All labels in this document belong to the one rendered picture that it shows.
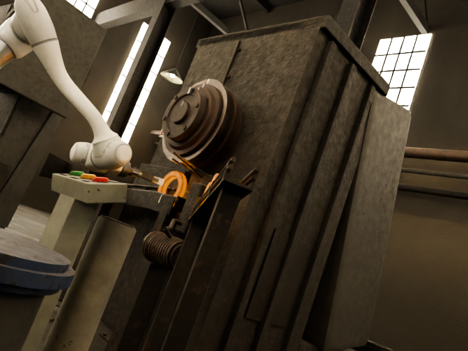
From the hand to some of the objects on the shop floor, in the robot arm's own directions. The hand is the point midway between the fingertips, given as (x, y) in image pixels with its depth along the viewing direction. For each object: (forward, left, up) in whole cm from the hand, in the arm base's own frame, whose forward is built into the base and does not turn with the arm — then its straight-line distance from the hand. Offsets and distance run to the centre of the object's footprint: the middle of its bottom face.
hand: (157, 180), depth 203 cm
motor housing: (+5, -19, -75) cm, 78 cm away
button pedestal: (-52, -58, -77) cm, 110 cm away
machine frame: (+59, +18, -73) cm, 96 cm away
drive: (+136, +21, -73) cm, 155 cm away
